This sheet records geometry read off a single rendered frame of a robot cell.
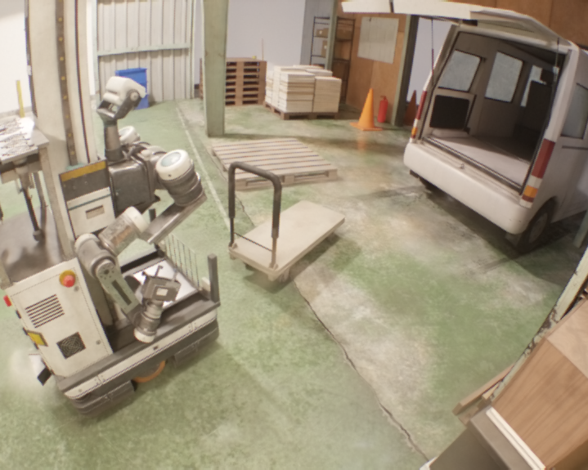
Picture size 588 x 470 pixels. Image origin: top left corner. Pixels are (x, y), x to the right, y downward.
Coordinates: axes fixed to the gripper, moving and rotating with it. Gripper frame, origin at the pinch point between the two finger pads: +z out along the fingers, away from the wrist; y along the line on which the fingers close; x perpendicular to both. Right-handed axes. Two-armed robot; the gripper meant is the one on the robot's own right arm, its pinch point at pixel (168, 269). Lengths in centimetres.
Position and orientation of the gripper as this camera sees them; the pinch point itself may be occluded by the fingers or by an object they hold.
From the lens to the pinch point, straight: 130.5
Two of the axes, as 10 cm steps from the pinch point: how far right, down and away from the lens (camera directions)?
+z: 4.2, -9.0, -0.7
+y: 6.0, 2.2, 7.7
